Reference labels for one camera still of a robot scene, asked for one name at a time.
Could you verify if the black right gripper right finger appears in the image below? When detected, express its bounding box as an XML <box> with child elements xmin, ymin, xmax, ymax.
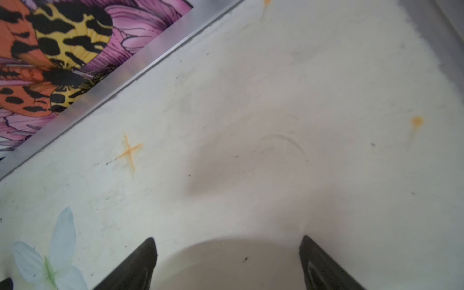
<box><xmin>299</xmin><ymin>235</ymin><xmax>366</xmax><ymax>290</ymax></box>

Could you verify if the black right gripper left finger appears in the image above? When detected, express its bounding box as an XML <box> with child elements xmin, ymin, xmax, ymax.
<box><xmin>94</xmin><ymin>237</ymin><xmax>158</xmax><ymax>290</ymax></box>

